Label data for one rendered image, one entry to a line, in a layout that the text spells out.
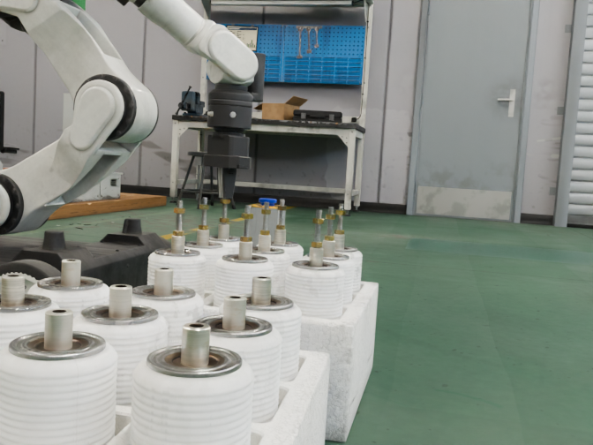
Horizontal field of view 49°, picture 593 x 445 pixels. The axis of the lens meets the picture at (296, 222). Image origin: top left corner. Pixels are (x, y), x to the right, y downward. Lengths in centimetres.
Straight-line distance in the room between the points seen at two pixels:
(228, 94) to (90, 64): 37
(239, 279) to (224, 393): 55
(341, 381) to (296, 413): 37
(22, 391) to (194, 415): 14
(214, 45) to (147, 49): 560
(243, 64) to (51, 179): 53
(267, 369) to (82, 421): 17
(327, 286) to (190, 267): 23
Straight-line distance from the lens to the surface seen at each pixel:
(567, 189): 613
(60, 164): 154
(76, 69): 155
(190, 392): 50
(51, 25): 157
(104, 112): 145
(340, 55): 617
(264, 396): 64
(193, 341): 53
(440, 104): 616
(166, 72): 676
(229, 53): 128
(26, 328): 70
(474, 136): 615
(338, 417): 103
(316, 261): 105
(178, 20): 129
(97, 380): 56
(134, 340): 65
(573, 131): 615
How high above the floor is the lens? 41
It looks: 5 degrees down
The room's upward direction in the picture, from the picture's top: 3 degrees clockwise
